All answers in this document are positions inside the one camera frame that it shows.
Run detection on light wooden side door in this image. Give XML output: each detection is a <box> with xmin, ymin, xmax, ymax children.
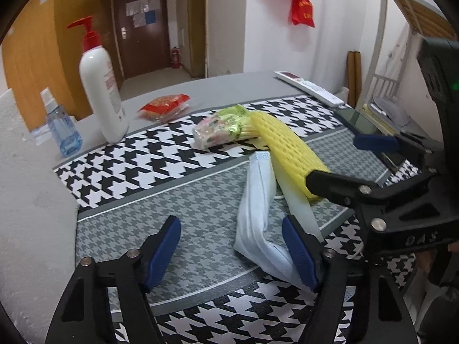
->
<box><xmin>186</xmin><ymin>0</ymin><xmax>209</xmax><ymax>78</ymax></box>

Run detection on white remote control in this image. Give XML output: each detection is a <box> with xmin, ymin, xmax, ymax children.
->
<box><xmin>274</xmin><ymin>71</ymin><xmax>345</xmax><ymax>107</ymax></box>

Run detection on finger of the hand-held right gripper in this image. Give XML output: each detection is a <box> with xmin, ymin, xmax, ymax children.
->
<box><xmin>305</xmin><ymin>170</ymin><xmax>390</xmax><ymax>208</ymax></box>
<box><xmin>353</xmin><ymin>133</ymin><xmax>442</xmax><ymax>173</ymax></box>

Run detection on white metal bunk bed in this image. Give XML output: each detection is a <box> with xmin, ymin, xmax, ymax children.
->
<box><xmin>353</xmin><ymin>0</ymin><xmax>459</xmax><ymax>140</ymax></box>

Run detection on green snack packet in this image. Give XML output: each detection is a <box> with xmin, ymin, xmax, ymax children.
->
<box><xmin>193</xmin><ymin>104</ymin><xmax>260</xmax><ymax>150</ymax></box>

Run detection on red snack packet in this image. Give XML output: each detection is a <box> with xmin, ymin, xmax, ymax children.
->
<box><xmin>138</xmin><ymin>94</ymin><xmax>190</xmax><ymax>122</ymax></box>

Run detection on light blue face mask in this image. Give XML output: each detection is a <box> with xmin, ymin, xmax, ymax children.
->
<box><xmin>233</xmin><ymin>150</ymin><xmax>320</xmax><ymax>287</ymax></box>

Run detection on blue spray bottle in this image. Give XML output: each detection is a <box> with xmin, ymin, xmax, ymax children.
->
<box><xmin>39</xmin><ymin>88</ymin><xmax>83</xmax><ymax>157</ymax></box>

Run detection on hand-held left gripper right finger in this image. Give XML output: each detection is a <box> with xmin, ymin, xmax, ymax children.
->
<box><xmin>281</xmin><ymin>214</ymin><xmax>420</xmax><ymax>344</ymax></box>

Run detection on wooden wardrobe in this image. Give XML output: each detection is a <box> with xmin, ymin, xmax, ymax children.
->
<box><xmin>0</xmin><ymin>0</ymin><xmax>124</xmax><ymax>122</ymax></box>

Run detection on white lotion bottle red pump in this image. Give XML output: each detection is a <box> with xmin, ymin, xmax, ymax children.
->
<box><xmin>67</xmin><ymin>15</ymin><xmax>129</xmax><ymax>144</ymax></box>

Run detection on dark brown door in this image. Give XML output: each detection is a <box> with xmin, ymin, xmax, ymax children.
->
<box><xmin>112</xmin><ymin>0</ymin><xmax>171</xmax><ymax>81</ymax></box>

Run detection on yellow foam net sleeve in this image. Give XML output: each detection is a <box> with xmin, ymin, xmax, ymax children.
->
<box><xmin>249</xmin><ymin>111</ymin><xmax>332</xmax><ymax>203</ymax></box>

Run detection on houndstooth table cloth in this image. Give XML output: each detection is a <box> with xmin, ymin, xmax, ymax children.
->
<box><xmin>53</xmin><ymin>95</ymin><xmax>424</xmax><ymax>344</ymax></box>

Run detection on red plastic bag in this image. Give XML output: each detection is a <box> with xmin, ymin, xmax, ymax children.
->
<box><xmin>290</xmin><ymin>0</ymin><xmax>315</xmax><ymax>28</ymax></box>

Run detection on wooden boards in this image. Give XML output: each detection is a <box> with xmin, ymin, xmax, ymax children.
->
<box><xmin>346</xmin><ymin>51</ymin><xmax>363</xmax><ymax>106</ymax></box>

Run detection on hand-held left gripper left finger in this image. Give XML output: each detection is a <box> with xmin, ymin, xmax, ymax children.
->
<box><xmin>45</xmin><ymin>215</ymin><xmax>182</xmax><ymax>344</ymax></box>

